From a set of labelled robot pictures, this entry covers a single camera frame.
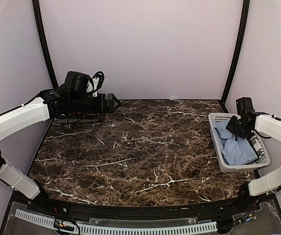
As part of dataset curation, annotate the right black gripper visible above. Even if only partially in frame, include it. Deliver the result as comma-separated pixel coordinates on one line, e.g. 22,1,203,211
226,115,250,139

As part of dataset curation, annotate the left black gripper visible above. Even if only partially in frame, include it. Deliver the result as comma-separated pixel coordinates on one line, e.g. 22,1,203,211
71,93,121,113

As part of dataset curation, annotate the light blue long sleeve shirt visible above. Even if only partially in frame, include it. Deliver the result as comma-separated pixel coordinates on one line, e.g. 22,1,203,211
214,120,258,165

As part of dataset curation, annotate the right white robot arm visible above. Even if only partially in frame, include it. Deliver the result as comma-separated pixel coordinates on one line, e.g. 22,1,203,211
227,112,281,212

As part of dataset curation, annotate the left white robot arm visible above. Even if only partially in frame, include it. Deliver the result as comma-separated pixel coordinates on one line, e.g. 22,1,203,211
0,90,121,213

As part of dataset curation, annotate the grey plastic laundry basket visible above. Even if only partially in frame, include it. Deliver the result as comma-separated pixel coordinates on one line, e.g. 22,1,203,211
208,113,271,173

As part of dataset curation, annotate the black white checkered shirt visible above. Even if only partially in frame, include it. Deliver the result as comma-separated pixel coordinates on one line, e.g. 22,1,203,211
248,133,265,157

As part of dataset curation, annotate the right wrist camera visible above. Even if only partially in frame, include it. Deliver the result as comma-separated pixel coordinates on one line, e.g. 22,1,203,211
236,97,254,116

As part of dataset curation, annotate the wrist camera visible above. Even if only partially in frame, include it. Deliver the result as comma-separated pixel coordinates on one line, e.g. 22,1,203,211
236,97,254,116
62,71,105,97

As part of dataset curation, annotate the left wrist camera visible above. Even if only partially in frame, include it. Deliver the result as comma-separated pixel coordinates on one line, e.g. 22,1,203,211
62,71,105,97

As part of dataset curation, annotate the black front rail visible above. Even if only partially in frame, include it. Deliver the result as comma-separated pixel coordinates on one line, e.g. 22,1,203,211
25,198,260,221

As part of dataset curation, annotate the white slotted cable duct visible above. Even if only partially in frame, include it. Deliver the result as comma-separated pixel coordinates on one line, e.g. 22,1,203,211
15,210,218,235

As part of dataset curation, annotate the right black frame post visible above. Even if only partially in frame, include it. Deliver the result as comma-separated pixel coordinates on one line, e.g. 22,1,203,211
219,0,250,108

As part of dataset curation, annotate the black frame post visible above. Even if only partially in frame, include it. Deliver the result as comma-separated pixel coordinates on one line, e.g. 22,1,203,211
219,0,250,108
32,0,58,88

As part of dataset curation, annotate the left black frame post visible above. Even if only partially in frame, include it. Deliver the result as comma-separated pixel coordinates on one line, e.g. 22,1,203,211
32,0,58,88

